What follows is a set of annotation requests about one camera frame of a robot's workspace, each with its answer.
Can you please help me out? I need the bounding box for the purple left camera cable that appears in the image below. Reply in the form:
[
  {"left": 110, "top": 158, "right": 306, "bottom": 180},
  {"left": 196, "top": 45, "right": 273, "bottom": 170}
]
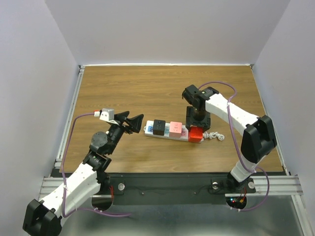
[{"left": 61, "top": 112, "right": 132, "bottom": 218}]

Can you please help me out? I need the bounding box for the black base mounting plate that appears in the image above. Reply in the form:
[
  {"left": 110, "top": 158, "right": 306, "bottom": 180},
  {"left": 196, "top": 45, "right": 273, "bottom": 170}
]
[{"left": 92, "top": 173, "right": 256, "bottom": 209}]

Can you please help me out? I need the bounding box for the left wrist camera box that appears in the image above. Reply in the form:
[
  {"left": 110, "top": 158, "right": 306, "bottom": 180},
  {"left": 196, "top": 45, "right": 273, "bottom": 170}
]
[{"left": 94, "top": 108, "right": 116, "bottom": 123}]

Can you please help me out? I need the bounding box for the aluminium frame rail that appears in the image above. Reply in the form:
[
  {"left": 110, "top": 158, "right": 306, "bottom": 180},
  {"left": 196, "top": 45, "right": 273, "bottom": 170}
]
[{"left": 39, "top": 176, "right": 304, "bottom": 199}]

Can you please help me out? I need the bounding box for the white coiled cord with plug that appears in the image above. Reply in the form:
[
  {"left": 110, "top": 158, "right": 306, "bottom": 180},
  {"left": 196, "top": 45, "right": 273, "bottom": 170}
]
[{"left": 203, "top": 131, "right": 225, "bottom": 142}]

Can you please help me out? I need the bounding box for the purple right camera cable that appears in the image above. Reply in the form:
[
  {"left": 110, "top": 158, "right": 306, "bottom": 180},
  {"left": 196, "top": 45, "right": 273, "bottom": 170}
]
[{"left": 198, "top": 82, "right": 271, "bottom": 212}]

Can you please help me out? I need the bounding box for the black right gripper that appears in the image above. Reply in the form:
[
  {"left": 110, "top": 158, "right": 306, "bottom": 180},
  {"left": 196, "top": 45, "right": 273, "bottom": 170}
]
[{"left": 187, "top": 105, "right": 212, "bottom": 132}]

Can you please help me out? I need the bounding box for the black cube plug adapter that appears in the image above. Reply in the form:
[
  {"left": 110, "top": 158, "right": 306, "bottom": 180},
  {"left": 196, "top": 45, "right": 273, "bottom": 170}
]
[{"left": 153, "top": 119, "right": 165, "bottom": 136}]

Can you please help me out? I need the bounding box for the white multicolour power strip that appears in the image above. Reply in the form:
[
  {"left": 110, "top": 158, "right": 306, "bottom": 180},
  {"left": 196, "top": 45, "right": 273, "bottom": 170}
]
[{"left": 144, "top": 120, "right": 203, "bottom": 143}]

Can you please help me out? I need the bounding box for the purple camera cable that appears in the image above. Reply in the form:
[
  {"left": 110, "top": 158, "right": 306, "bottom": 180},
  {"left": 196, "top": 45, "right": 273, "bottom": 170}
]
[
  {"left": 61, "top": 112, "right": 132, "bottom": 218},
  {"left": 198, "top": 82, "right": 271, "bottom": 212}
]

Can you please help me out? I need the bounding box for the pink cube plug adapter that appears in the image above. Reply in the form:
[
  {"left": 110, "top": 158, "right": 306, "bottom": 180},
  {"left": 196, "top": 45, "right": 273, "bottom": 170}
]
[{"left": 169, "top": 121, "right": 182, "bottom": 138}]

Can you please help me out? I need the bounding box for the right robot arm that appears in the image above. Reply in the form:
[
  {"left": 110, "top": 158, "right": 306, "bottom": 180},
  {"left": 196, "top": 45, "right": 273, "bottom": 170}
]
[{"left": 182, "top": 85, "right": 277, "bottom": 192}]

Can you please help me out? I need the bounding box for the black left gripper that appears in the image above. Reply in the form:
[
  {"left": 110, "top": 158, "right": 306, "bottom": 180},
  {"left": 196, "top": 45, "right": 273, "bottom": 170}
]
[{"left": 106, "top": 111, "right": 143, "bottom": 155}]

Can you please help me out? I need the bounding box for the red cube plug adapter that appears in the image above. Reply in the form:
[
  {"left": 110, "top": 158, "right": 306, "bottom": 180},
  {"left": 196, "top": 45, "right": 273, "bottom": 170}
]
[{"left": 188, "top": 126, "right": 203, "bottom": 143}]

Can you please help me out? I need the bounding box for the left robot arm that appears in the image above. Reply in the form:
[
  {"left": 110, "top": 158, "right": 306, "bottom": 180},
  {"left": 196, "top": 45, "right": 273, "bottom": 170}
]
[{"left": 23, "top": 109, "right": 144, "bottom": 236}]

